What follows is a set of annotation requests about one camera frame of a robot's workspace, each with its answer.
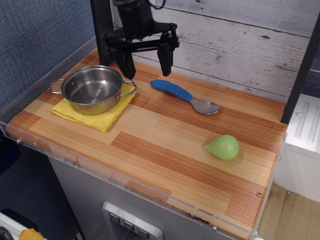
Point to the silver control panel with buttons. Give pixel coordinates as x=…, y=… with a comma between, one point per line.
x=123, y=224

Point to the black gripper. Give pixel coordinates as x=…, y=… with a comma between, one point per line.
x=140, y=33

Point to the clear acrylic table guard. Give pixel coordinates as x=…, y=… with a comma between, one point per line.
x=152, y=162

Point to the black vertical post right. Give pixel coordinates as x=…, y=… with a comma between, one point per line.
x=305, y=66

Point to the yellow object bottom corner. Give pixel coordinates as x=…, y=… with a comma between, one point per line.
x=30, y=234

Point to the yellow folded cloth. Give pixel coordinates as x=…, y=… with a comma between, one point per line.
x=99, y=122

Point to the stainless steel pot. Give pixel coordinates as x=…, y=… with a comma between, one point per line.
x=93, y=90

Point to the white aluminium ledge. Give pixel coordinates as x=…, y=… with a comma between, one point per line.
x=298, y=167

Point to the green toy pear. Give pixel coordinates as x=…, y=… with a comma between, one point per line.
x=225, y=147

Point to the blue handled metal spoon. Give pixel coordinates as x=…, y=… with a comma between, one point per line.
x=200, y=106

